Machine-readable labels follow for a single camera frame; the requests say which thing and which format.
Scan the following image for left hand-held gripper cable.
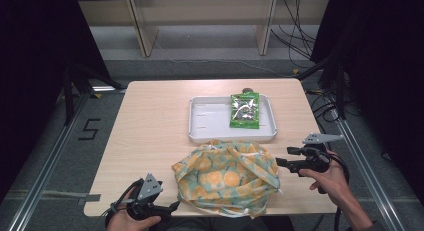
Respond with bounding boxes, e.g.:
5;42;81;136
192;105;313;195
101;178;145;226

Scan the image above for hand-held gripper cable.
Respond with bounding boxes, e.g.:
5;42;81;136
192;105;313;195
101;178;145;226
328;152;351;231

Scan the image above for black metal stand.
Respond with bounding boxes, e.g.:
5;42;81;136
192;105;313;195
63;62;125;126
296;54;348;121

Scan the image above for orange print fabric bag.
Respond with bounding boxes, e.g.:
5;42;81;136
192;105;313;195
171;139;282;219

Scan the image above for person's left hand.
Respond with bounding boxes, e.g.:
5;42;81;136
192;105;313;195
106;187;162;231

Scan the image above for bundle of black hanging cables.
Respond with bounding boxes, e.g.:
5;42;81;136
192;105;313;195
270;0;318;69

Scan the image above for person's right hand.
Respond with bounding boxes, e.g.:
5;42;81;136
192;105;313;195
298;150;351;206

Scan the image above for black floor cables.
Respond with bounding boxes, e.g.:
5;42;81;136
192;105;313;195
306;89;355;126

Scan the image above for white plastic tray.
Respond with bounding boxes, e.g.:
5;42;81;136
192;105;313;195
188;94;278;144

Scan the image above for aluminium floor rail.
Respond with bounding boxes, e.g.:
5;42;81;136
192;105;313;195
333;117;408;231
6;90;92;231

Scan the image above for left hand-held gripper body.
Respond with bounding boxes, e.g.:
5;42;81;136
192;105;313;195
128;173;169;221

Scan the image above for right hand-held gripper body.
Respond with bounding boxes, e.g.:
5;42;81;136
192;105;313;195
289;132;344;174

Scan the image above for green snack packet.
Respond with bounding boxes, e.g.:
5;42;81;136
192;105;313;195
229;91;261;130

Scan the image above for black curtain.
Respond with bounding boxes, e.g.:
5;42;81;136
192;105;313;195
309;0;424;205
0;0;112;195

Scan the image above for beige wooden desk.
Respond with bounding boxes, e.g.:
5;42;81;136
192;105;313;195
78;0;331;58

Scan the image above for right hand-held gripper cable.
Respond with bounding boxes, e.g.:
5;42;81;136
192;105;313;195
328;152;351;231

